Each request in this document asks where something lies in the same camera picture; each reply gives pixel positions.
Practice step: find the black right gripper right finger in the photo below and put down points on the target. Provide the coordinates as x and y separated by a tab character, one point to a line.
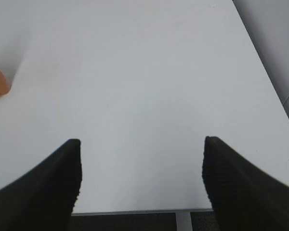
243	197

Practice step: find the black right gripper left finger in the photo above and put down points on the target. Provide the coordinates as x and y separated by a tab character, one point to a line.
43	199

